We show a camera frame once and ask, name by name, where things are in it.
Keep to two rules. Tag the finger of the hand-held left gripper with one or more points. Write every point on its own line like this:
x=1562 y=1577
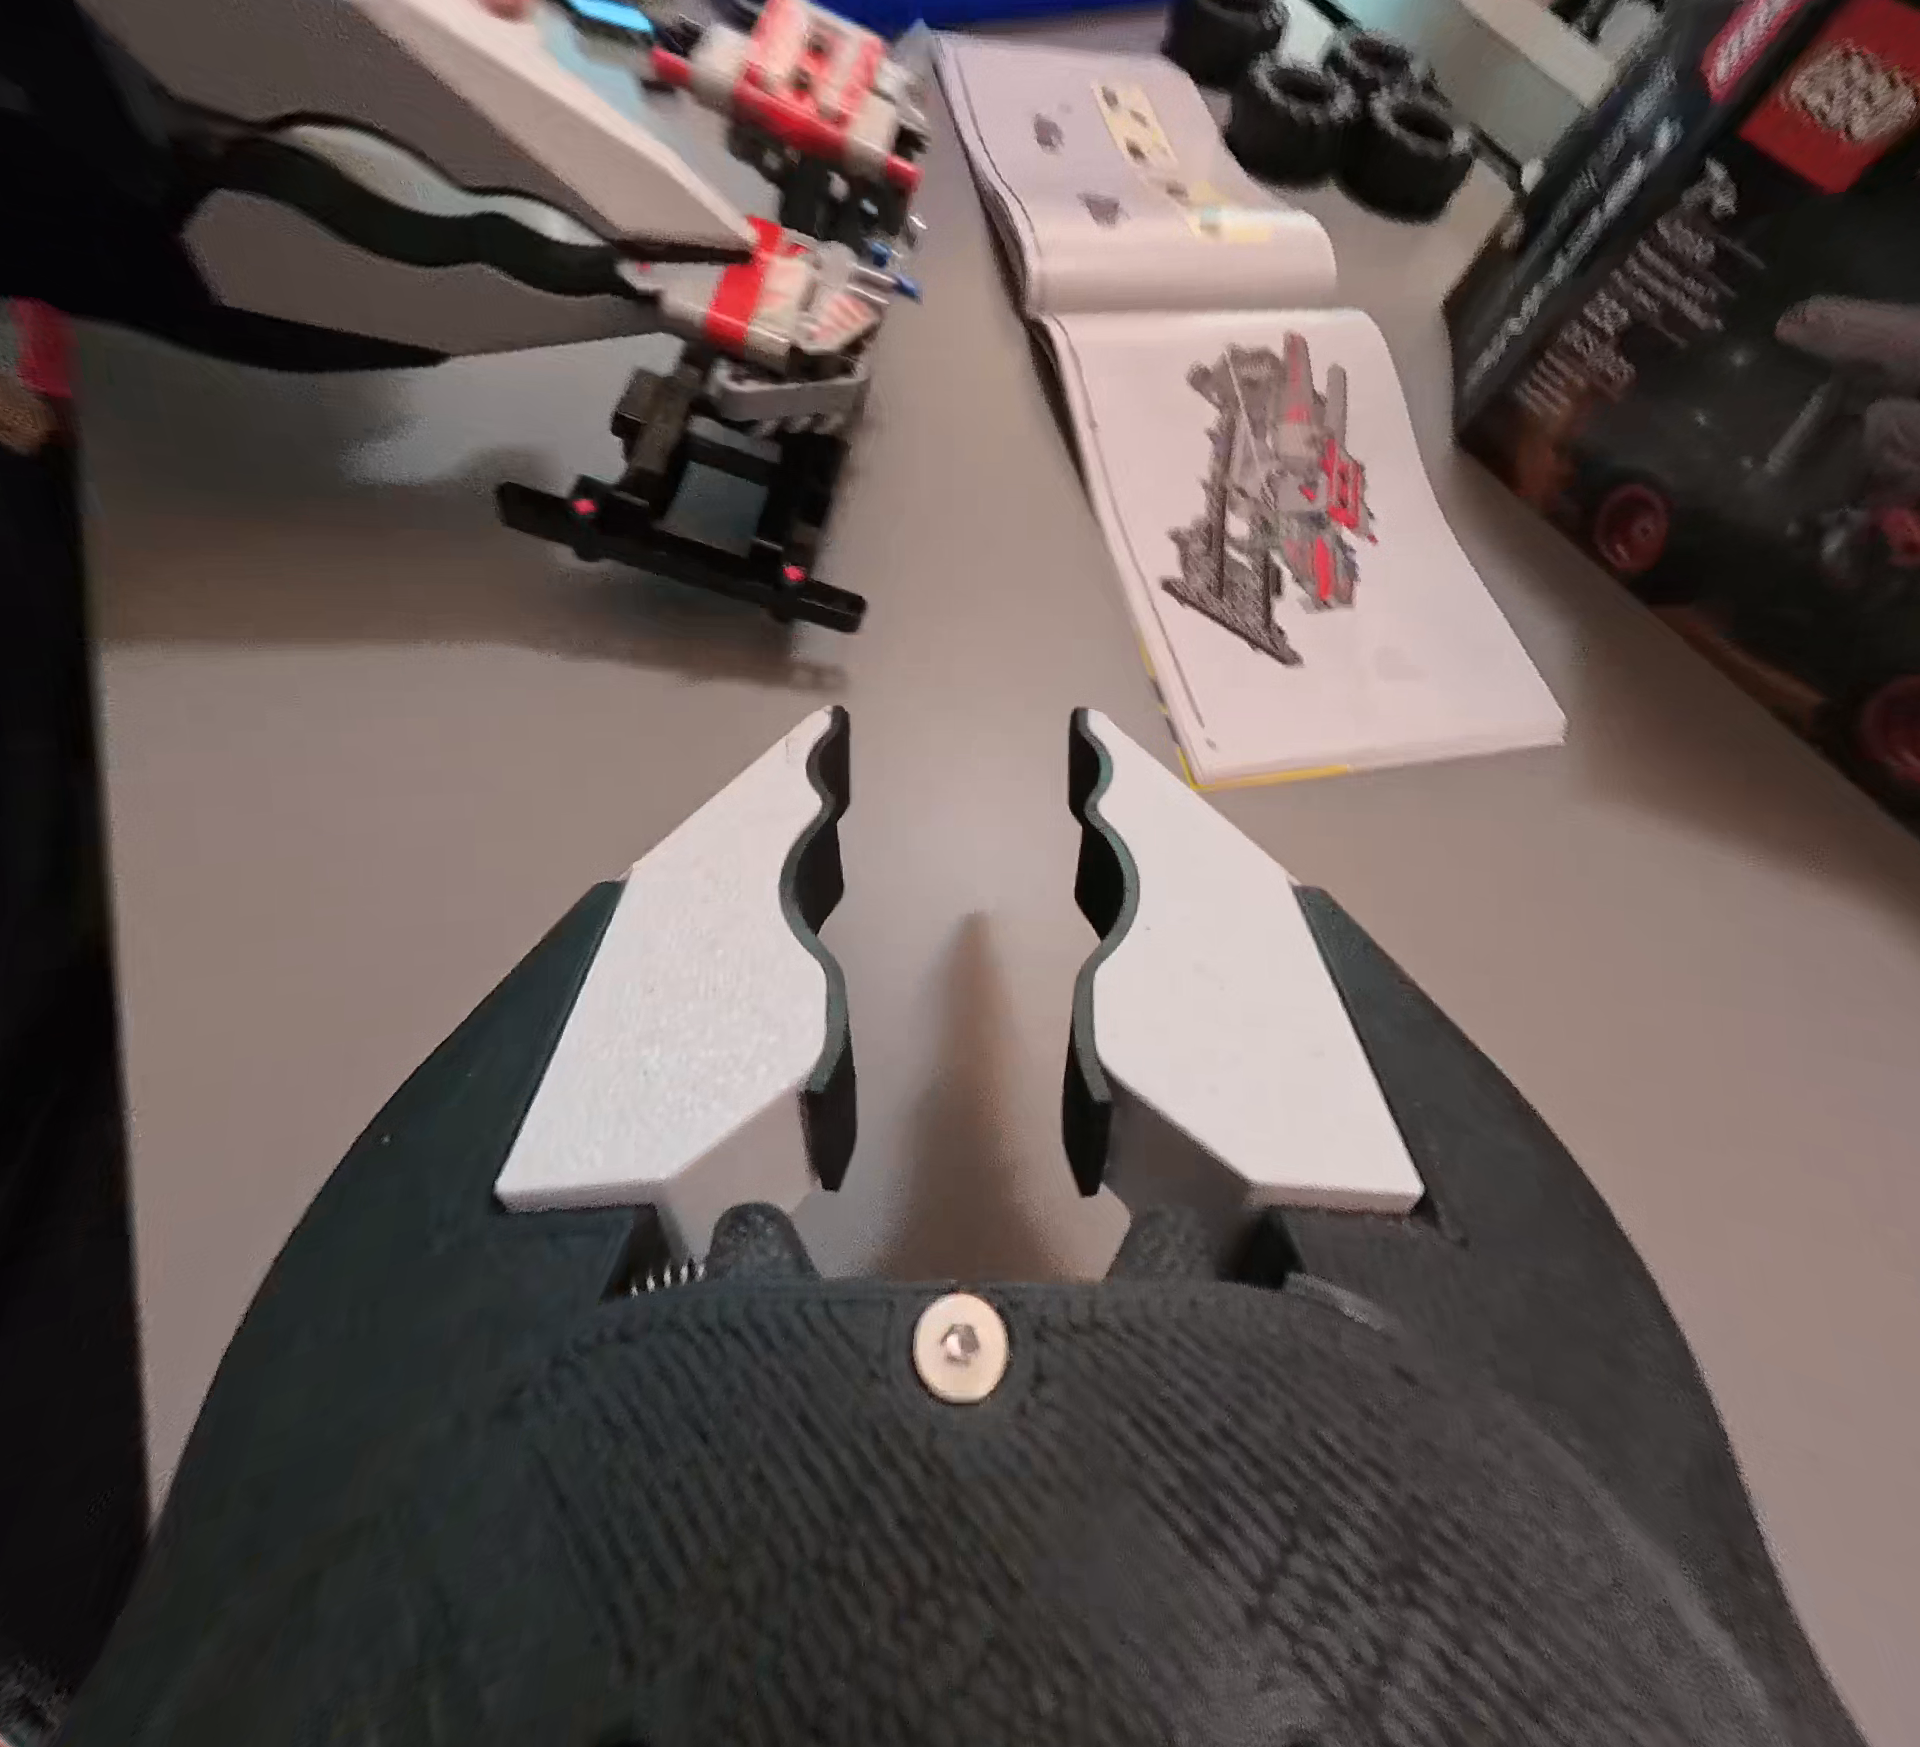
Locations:
x=417 y=293
x=524 y=114

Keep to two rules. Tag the red plastic object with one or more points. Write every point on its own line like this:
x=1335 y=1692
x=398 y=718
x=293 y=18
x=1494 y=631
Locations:
x=31 y=351

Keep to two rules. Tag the open instruction booklet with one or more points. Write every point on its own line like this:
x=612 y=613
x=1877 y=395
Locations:
x=1350 y=669

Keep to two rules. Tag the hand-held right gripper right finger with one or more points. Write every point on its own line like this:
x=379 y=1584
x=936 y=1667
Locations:
x=1249 y=1026

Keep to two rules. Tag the dark toy box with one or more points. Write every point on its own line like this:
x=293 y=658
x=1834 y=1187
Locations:
x=1724 y=431

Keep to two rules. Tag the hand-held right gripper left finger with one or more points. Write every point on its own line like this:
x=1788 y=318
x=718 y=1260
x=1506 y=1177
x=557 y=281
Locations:
x=680 y=1026

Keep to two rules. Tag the grey desk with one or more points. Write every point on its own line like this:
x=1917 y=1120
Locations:
x=1646 y=954

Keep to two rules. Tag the toy brick vehicle model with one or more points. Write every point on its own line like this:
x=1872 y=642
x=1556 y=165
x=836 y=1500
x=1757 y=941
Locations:
x=718 y=492

